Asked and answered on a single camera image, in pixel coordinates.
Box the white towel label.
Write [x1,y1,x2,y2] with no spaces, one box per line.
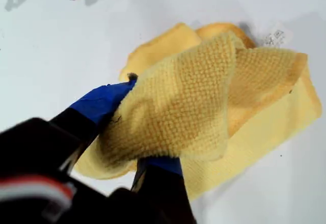
[263,29,287,46]

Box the yellow square towel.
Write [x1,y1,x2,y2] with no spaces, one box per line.
[72,22,323,201]

